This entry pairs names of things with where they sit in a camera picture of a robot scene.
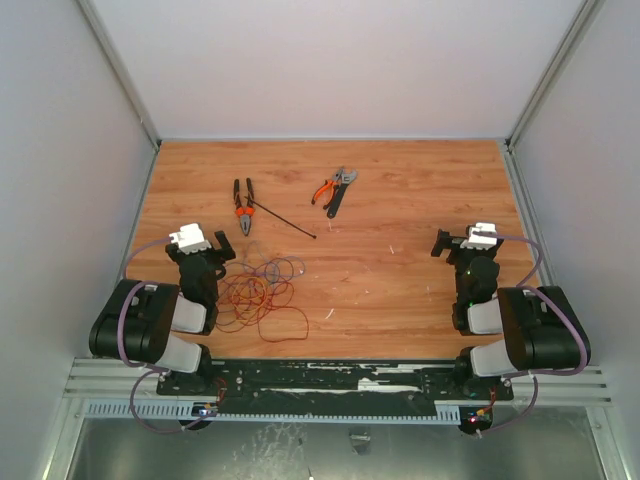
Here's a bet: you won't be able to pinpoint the coloured wire bundle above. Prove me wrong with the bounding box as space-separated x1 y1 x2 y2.
215 240 307 326

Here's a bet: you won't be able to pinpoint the long red wire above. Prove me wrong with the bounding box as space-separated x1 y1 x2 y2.
214 272 310 344

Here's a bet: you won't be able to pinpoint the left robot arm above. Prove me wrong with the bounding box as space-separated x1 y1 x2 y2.
89 223 236 395

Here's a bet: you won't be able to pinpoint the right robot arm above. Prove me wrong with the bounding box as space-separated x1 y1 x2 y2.
431 222 591 398

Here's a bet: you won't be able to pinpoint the black zip tie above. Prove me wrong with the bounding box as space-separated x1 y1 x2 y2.
244 195 317 239

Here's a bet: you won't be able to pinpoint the large orange black pliers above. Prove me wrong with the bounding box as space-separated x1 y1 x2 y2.
233 178 255 236

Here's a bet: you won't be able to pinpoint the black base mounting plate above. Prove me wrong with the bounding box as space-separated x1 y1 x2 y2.
157 359 514 417

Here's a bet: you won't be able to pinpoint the black adjustable wrench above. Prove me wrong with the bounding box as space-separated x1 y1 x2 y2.
326 170 358 219

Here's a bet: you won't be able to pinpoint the small orange needle-nose pliers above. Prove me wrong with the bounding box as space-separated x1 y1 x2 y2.
311 167 344 210

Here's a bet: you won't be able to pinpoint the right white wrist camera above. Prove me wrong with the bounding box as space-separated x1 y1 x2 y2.
461 222 499 250

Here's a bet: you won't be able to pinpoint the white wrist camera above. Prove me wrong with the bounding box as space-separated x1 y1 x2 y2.
169 223 211 254
461 222 499 250

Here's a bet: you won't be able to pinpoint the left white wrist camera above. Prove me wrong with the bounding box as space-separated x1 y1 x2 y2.
169 223 211 254

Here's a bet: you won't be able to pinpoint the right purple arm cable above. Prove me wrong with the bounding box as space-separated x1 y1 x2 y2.
472 230 587 441

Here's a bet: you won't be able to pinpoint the grey slotted cable duct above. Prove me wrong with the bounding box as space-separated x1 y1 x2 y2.
83 398 462 425

